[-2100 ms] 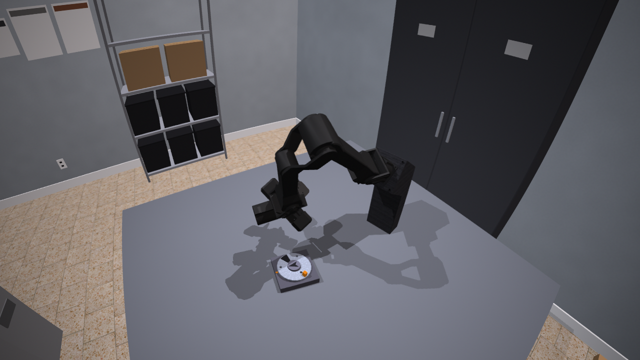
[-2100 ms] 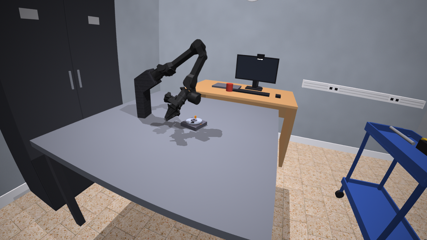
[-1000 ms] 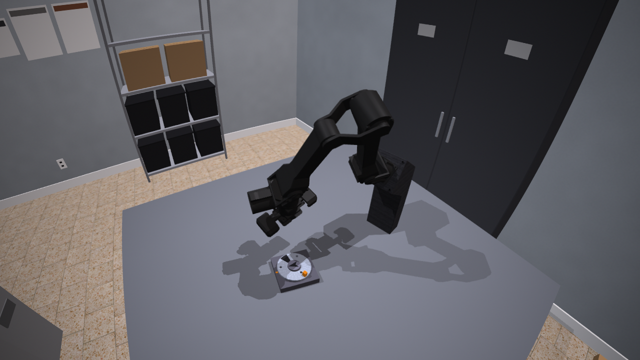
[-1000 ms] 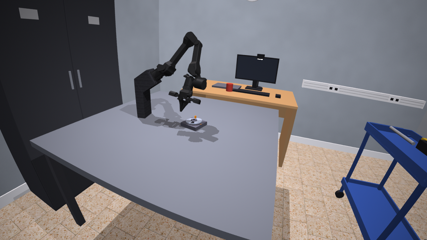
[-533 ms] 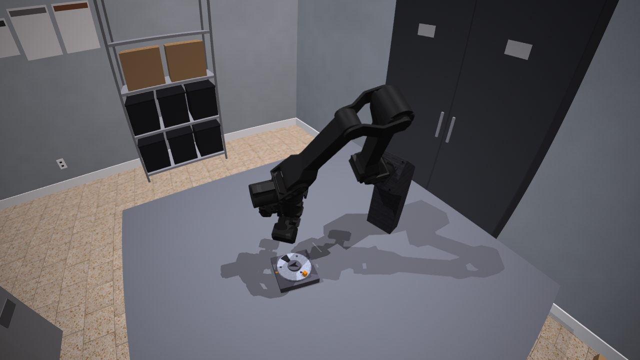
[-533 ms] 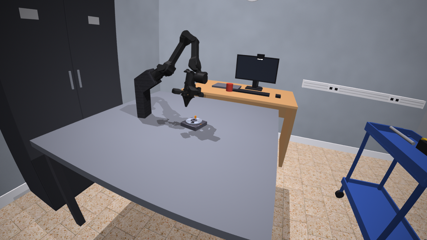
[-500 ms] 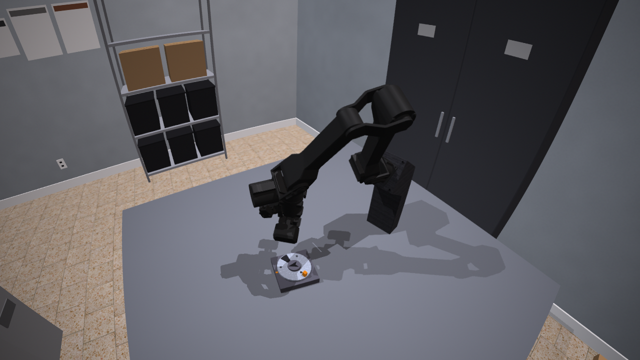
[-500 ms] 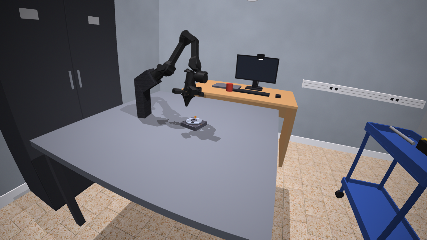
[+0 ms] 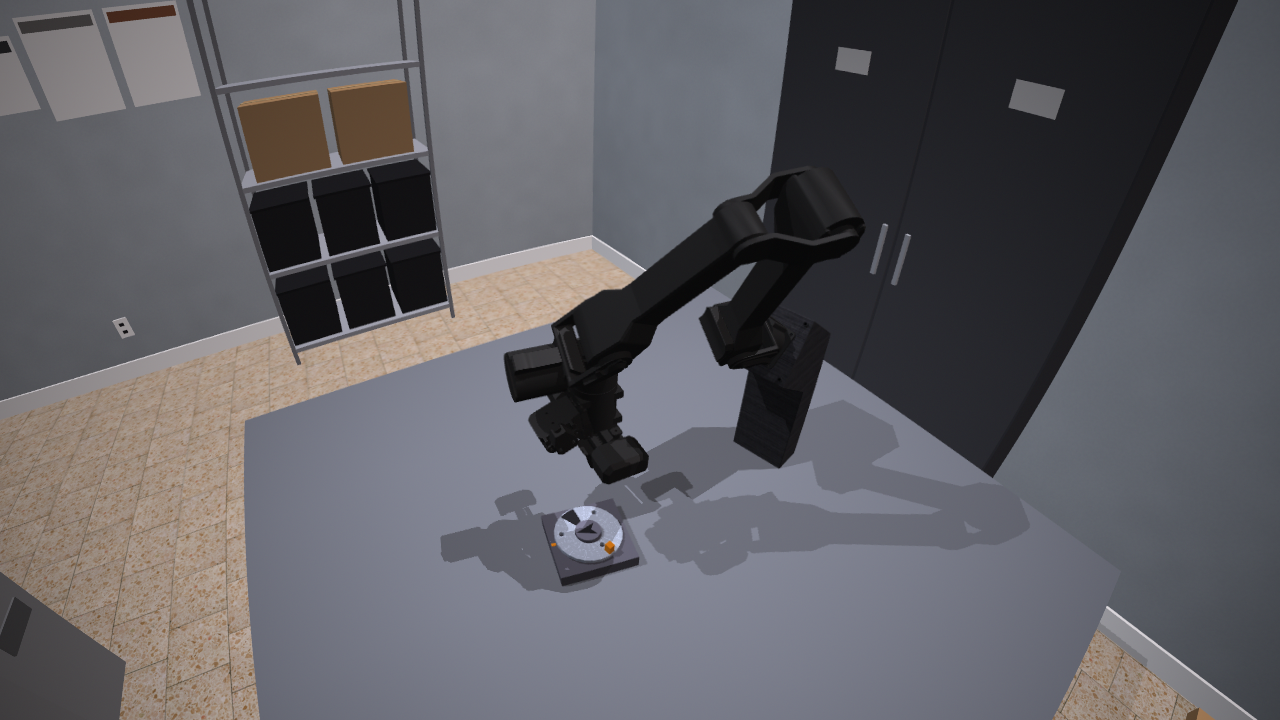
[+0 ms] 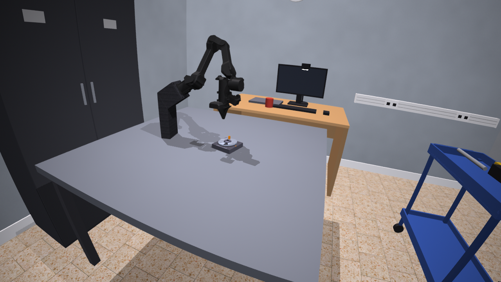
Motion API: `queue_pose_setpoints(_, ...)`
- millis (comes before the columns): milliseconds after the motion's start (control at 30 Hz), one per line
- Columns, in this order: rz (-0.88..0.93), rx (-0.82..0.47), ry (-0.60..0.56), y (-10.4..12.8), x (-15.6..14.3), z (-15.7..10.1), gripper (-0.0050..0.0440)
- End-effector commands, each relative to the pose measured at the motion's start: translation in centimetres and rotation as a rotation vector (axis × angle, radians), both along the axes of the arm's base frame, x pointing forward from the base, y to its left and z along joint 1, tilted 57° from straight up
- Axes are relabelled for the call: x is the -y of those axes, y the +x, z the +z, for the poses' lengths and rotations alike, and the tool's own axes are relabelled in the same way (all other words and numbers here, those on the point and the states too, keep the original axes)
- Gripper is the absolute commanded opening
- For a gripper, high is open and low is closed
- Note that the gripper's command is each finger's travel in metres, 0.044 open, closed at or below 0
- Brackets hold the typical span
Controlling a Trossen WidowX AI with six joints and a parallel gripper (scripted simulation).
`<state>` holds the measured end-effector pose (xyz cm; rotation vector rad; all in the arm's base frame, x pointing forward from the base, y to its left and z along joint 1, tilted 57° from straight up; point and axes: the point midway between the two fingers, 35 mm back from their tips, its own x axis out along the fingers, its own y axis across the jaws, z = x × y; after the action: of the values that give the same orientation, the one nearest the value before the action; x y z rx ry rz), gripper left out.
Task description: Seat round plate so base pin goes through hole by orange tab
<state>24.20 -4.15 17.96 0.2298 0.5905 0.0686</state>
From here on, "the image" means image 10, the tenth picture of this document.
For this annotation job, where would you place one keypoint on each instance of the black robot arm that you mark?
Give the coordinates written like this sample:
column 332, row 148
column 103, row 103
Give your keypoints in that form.
column 229, row 82

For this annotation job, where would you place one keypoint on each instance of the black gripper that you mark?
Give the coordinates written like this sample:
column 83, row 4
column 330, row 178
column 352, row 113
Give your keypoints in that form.
column 221, row 104

